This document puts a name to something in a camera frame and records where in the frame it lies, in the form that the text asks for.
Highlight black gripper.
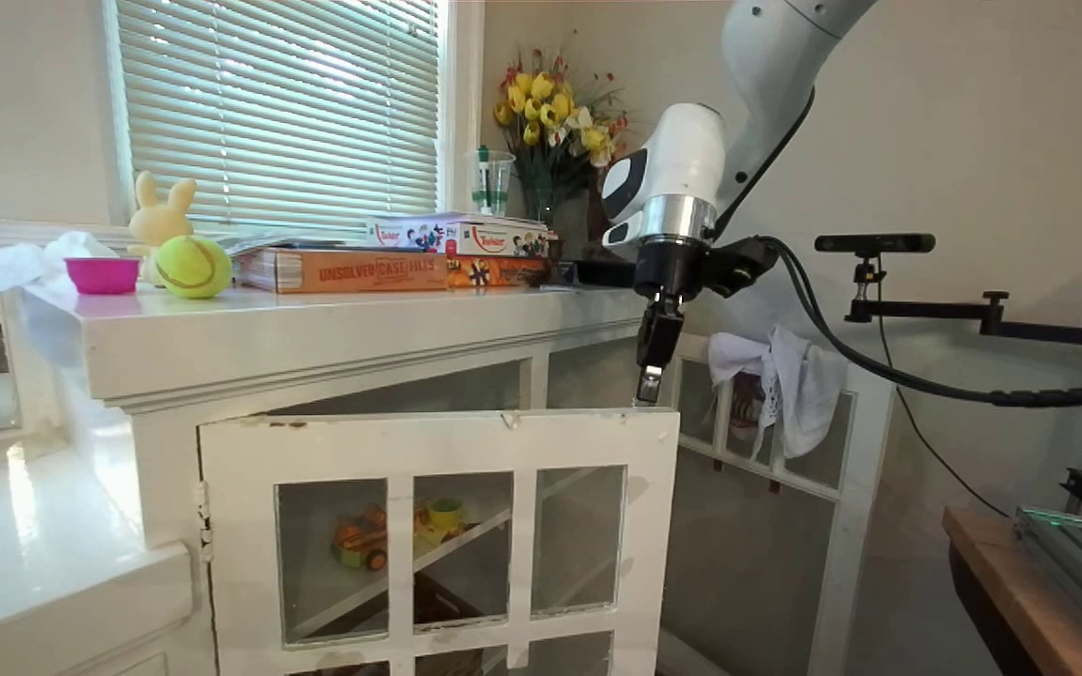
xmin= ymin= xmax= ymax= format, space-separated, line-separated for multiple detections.
xmin=633 ymin=238 xmax=710 ymax=407

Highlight white glass cabinet door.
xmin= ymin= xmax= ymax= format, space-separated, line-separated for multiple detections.
xmin=192 ymin=407 xmax=685 ymax=676
xmin=672 ymin=329 xmax=900 ymax=676

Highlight white drawer cabinet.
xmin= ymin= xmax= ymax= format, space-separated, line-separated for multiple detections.
xmin=0 ymin=427 xmax=208 ymax=676

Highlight white cloth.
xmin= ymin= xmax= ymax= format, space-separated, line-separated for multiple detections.
xmin=703 ymin=326 xmax=848 ymax=465

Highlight dark wooden goblet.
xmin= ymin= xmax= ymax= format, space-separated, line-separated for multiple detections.
xmin=513 ymin=147 xmax=611 ymax=284

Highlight orange board game box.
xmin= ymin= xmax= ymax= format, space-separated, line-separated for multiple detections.
xmin=440 ymin=251 xmax=551 ymax=298

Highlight white red board game box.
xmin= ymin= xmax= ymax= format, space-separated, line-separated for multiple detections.
xmin=366 ymin=215 xmax=561 ymax=259

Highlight yellow flower bouquet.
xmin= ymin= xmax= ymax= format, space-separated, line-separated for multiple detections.
xmin=490 ymin=41 xmax=637 ymax=165

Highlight brown game box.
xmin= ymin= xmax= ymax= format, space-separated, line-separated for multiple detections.
xmin=236 ymin=243 xmax=451 ymax=298

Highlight orange toy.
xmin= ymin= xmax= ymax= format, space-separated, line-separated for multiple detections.
xmin=327 ymin=504 xmax=397 ymax=579

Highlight dark flat book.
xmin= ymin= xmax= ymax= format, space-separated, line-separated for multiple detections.
xmin=223 ymin=233 xmax=377 ymax=255

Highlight wide white window blinds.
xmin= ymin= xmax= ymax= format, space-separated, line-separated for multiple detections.
xmin=107 ymin=0 xmax=451 ymax=243

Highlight wooden table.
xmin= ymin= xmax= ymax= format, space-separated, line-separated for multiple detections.
xmin=938 ymin=500 xmax=1082 ymax=676

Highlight green tennis ball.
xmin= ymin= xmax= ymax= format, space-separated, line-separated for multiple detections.
xmin=142 ymin=233 xmax=236 ymax=304

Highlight yellow plush bunny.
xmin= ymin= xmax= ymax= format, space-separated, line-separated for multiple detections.
xmin=123 ymin=167 xmax=204 ymax=255

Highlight pink bowl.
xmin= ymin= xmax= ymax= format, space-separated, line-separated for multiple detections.
xmin=64 ymin=251 xmax=142 ymax=299

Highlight white plastic bag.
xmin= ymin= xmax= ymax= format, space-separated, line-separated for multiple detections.
xmin=0 ymin=228 xmax=123 ymax=314

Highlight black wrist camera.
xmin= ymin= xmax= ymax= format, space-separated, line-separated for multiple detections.
xmin=700 ymin=238 xmax=787 ymax=299

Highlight black stereo camera bar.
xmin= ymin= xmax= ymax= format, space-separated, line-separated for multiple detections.
xmin=813 ymin=228 xmax=938 ymax=259

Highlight thin black camera cable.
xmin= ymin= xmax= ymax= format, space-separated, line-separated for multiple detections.
xmin=872 ymin=314 xmax=1021 ymax=523

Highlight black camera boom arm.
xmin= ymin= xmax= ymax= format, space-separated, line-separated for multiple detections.
xmin=842 ymin=255 xmax=1082 ymax=352

